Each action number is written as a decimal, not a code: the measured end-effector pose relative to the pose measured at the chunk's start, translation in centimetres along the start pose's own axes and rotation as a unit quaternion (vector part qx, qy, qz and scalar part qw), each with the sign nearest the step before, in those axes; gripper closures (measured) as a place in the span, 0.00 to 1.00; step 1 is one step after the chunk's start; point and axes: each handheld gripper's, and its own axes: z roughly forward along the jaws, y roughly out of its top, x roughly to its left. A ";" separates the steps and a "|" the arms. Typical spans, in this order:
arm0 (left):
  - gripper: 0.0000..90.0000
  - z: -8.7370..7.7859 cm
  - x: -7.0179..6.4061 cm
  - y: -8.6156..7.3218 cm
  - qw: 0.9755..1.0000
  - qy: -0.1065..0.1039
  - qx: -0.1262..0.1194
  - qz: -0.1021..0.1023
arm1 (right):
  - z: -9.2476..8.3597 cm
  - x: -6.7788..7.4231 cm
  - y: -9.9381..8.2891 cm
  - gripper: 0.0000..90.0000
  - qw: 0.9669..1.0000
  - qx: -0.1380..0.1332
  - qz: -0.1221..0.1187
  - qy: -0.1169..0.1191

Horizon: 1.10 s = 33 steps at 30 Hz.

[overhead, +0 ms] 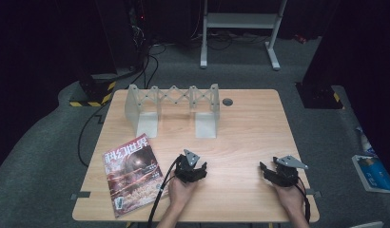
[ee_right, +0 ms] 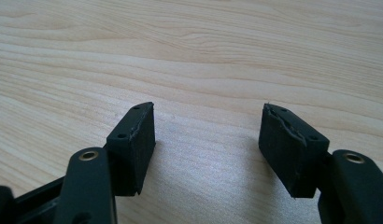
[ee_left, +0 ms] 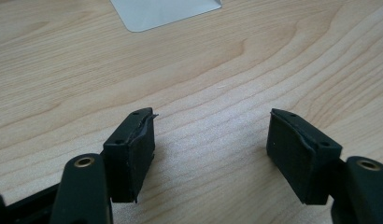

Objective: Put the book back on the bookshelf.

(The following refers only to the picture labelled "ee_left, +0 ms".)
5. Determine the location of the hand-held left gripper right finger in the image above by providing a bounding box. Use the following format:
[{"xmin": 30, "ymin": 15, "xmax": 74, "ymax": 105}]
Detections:
[{"xmin": 265, "ymin": 107, "xmax": 343, "ymax": 206}]

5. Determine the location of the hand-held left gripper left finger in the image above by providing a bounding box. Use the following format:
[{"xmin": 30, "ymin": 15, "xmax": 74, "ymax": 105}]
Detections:
[{"xmin": 102, "ymin": 106, "xmax": 160, "ymax": 204}]

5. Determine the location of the beige expandable book rack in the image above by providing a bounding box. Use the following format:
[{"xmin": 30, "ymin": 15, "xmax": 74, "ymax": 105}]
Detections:
[{"xmin": 109, "ymin": 0, "xmax": 223, "ymax": 34}]

